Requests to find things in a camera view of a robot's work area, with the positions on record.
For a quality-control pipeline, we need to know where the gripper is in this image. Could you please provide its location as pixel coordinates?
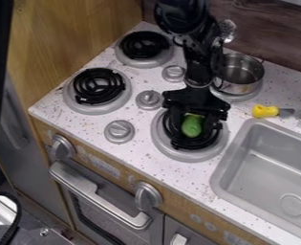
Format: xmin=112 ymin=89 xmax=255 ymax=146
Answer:
xmin=161 ymin=83 xmax=233 ymax=144

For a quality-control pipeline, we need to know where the green toy vegetable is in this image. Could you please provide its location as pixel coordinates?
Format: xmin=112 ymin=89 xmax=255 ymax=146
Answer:
xmin=181 ymin=114 xmax=204 ymax=139

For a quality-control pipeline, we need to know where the silver pot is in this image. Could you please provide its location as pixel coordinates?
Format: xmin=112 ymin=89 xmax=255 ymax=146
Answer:
xmin=209 ymin=52 xmax=267 ymax=97

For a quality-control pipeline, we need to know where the toy sink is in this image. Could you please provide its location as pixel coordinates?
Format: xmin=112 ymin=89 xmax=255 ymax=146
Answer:
xmin=208 ymin=118 xmax=301 ymax=244

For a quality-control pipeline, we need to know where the toy stove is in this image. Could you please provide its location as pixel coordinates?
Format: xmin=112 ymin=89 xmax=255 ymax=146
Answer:
xmin=61 ymin=30 xmax=268 ymax=164

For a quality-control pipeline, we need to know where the yellow handled tool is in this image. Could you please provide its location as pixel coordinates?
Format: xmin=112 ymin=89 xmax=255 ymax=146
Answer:
xmin=250 ymin=103 xmax=297 ymax=120

